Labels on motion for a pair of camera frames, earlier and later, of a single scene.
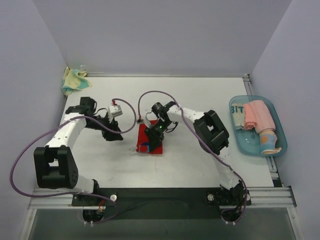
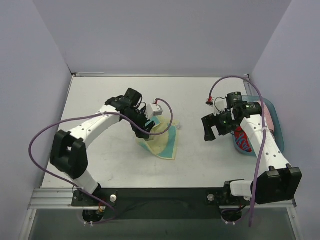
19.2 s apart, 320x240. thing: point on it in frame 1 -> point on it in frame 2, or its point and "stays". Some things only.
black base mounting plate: (162, 203) stays
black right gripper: (152, 137) -> (213, 121)
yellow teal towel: (74, 79) -> (164, 146)
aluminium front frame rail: (262, 197) stays
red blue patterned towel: (143, 143) -> (242, 140)
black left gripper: (110, 131) -> (143, 124)
